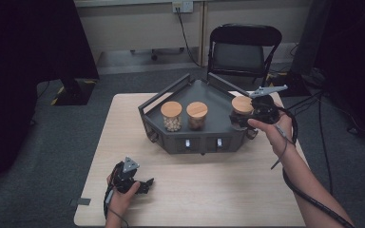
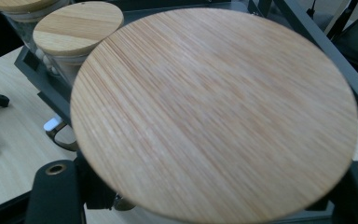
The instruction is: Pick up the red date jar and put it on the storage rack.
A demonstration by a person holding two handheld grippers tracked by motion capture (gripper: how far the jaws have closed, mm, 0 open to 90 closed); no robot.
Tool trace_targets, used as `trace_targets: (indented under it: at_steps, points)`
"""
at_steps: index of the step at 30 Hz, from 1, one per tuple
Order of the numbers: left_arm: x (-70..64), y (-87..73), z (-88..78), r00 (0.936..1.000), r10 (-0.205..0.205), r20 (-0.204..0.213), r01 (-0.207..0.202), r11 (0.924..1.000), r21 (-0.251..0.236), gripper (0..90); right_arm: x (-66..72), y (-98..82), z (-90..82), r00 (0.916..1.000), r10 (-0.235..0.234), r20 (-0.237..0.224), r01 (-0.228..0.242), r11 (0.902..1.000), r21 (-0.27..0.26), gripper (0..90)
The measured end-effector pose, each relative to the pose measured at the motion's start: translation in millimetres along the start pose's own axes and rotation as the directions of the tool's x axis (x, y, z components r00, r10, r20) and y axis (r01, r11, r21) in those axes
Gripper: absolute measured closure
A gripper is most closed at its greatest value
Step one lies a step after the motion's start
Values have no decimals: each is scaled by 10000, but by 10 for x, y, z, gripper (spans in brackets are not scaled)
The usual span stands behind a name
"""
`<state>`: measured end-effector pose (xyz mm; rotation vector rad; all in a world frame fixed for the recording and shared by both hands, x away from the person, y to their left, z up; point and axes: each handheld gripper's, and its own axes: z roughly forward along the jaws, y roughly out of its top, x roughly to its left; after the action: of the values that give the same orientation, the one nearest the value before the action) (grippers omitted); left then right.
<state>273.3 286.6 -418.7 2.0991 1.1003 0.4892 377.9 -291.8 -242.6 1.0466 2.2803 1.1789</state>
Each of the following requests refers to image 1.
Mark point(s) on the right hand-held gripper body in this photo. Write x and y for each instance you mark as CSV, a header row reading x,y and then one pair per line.
x,y
264,110

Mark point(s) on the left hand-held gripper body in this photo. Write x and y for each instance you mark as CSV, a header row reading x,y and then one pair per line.
x,y
125,177

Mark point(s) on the glass jar with dark contents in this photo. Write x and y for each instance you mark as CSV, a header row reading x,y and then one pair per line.
x,y
242,105

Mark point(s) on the dark grey corner shelf rack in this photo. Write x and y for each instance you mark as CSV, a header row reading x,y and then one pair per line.
x,y
215,95

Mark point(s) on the glass jar with brown contents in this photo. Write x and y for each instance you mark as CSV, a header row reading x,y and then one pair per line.
x,y
197,110

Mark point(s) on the glass jar with pale beans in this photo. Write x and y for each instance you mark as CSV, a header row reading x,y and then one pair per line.
x,y
171,110

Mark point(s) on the person's left hand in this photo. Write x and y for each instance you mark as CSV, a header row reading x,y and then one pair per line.
x,y
119,202

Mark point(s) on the person's right hand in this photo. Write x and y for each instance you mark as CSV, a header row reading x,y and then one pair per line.
x,y
280,136

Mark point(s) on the grey tape strip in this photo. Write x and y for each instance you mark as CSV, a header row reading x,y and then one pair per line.
x,y
80,201

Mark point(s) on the black folding chair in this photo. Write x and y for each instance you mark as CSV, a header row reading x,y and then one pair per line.
x,y
238,53

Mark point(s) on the black stand base yellow tape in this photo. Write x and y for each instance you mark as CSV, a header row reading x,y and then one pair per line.
x,y
76,93

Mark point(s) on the dark grey curtain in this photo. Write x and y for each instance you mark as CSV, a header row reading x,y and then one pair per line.
x,y
345,47

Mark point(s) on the office chair caster base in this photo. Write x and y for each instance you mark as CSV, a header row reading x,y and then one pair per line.
x,y
154,53

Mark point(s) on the black curtain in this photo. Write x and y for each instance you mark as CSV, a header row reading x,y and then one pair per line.
x,y
28,63

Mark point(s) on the white wall socket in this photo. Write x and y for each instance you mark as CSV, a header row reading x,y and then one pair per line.
x,y
182,6

